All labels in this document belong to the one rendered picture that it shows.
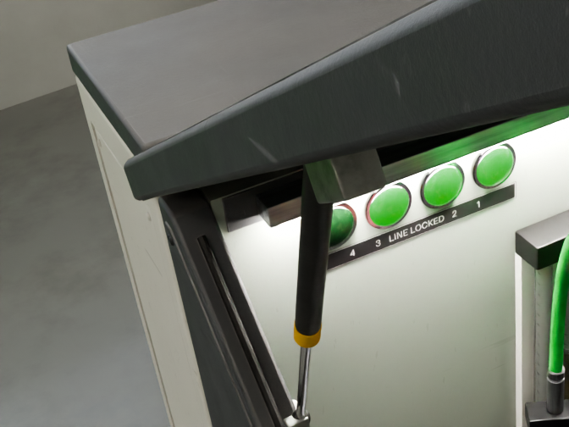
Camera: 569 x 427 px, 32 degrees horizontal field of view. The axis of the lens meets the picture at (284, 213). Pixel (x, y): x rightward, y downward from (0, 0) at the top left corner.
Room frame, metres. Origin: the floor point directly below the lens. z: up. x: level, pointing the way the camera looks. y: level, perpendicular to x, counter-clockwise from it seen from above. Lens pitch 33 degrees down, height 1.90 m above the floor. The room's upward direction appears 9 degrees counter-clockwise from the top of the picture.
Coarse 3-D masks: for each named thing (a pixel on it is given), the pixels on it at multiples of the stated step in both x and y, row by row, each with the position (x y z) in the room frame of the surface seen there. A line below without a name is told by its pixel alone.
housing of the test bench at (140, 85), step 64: (256, 0) 1.06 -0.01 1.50; (320, 0) 1.03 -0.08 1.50; (384, 0) 1.00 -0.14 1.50; (128, 64) 0.94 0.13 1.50; (192, 64) 0.91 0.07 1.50; (256, 64) 0.89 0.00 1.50; (128, 128) 0.80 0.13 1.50; (128, 192) 0.88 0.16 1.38; (128, 256) 0.99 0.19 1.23; (192, 384) 0.80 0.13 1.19
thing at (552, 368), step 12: (564, 252) 0.72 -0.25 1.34; (564, 264) 0.73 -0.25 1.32; (564, 276) 0.74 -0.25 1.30; (564, 288) 0.74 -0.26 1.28; (564, 300) 0.75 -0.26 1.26; (552, 312) 0.76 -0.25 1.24; (564, 312) 0.75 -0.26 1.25; (552, 324) 0.76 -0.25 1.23; (564, 324) 0.76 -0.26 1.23; (552, 336) 0.76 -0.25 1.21; (552, 348) 0.76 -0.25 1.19; (552, 360) 0.76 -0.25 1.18; (552, 372) 0.76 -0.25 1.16; (564, 372) 0.76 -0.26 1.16
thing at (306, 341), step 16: (304, 176) 0.45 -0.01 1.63; (304, 192) 0.45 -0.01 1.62; (304, 208) 0.46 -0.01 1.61; (320, 208) 0.45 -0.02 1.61; (304, 224) 0.46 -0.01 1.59; (320, 224) 0.46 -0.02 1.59; (304, 240) 0.47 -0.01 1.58; (320, 240) 0.46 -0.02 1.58; (304, 256) 0.47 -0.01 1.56; (320, 256) 0.47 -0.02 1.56; (304, 272) 0.48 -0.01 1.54; (320, 272) 0.48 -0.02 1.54; (304, 288) 0.49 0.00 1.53; (320, 288) 0.49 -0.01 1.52; (304, 304) 0.50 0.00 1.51; (320, 304) 0.50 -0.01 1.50; (304, 320) 0.51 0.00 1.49; (320, 320) 0.51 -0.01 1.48; (304, 336) 0.52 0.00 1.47; (320, 336) 0.53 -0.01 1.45; (304, 352) 0.54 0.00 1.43; (304, 368) 0.55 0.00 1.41; (304, 384) 0.56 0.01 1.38; (304, 400) 0.57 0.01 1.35; (304, 416) 0.59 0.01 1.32
